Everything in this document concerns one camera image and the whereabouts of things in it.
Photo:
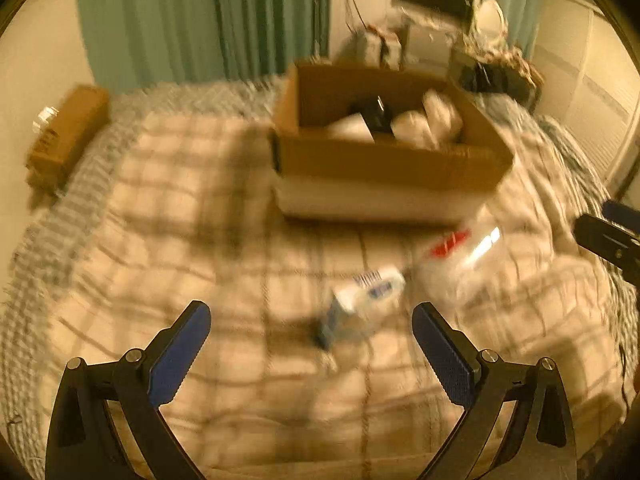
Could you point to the white suitcase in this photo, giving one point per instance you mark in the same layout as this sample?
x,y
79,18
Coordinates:
x,y
376,48

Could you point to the white sliding wardrobe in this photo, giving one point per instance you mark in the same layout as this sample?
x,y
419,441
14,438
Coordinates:
x,y
591,86

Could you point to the brown carton by wall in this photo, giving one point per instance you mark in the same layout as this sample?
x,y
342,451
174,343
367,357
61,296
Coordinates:
x,y
65,136

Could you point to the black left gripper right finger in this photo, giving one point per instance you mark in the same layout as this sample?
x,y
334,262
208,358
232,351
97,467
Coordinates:
x,y
539,442

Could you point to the oval white vanity mirror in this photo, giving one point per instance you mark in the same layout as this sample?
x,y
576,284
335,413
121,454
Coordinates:
x,y
489,24

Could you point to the beige plaid blanket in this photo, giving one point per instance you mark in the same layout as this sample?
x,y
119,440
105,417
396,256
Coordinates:
x,y
191,216

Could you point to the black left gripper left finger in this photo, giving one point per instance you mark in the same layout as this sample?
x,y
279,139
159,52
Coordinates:
x,y
83,442

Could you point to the black round object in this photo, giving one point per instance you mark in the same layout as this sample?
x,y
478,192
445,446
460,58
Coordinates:
x,y
375,113

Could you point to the silver mini fridge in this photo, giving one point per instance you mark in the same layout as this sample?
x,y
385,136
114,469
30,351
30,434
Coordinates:
x,y
428,47

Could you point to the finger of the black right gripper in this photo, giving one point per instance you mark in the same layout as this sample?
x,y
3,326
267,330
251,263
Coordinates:
x,y
610,243
622,215

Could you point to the white sock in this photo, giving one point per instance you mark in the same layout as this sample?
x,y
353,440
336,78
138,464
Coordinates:
x,y
437,124

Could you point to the green curtain left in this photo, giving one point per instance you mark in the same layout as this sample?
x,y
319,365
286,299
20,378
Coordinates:
x,y
136,43

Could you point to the white plastic tube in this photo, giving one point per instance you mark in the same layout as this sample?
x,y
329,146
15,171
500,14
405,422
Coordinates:
x,y
350,128

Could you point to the chair with black clothes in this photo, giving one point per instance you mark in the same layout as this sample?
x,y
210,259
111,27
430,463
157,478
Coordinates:
x,y
518,78

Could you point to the clear bag with red label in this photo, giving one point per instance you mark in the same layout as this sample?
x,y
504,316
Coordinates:
x,y
455,268

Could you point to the open cardboard box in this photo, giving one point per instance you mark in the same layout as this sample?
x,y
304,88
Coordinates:
x,y
321,177

